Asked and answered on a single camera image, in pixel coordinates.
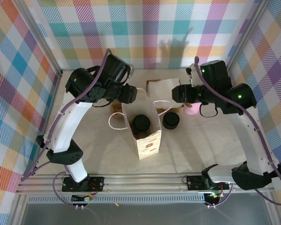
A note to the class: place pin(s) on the single paper cup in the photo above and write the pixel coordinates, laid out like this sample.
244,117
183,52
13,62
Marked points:
141,122

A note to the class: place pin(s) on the white paper gift bag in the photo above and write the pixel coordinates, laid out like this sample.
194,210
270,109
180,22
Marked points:
148,147

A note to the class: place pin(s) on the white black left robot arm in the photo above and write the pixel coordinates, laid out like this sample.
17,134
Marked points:
68,126

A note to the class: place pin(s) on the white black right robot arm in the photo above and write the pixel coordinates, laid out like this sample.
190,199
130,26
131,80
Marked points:
248,140

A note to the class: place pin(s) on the pink straw cup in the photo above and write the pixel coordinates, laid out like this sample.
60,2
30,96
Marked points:
190,109

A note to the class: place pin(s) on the brown cardboard napkin tray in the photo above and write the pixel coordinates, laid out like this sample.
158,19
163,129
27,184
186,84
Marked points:
175,110

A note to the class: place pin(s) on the stack of white napkins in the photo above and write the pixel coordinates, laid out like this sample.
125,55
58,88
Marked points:
161,89

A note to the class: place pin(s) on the stack of black lids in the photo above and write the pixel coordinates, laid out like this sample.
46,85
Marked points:
170,120

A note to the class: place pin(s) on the small circuit board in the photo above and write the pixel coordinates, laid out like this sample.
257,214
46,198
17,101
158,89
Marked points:
84,198
213,195

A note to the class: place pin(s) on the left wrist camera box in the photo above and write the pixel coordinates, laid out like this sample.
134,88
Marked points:
131,71

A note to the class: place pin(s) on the aluminium side rail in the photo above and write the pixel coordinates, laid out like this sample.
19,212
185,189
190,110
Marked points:
52,100

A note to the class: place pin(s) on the aluminium frame post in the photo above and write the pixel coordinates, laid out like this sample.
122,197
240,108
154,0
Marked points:
247,35
37,39

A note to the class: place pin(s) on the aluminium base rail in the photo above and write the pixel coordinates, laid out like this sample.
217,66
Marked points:
142,184

